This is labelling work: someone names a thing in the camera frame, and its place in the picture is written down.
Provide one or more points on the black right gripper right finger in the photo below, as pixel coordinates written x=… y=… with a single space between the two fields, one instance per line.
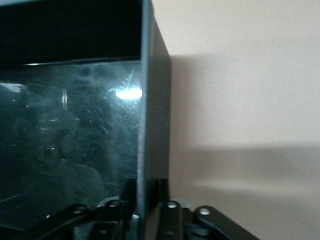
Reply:
x=175 y=220

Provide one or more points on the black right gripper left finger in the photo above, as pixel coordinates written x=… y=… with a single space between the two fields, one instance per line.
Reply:
x=110 y=212

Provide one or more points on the black plastic box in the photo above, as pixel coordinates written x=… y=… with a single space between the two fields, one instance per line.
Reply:
x=75 y=112

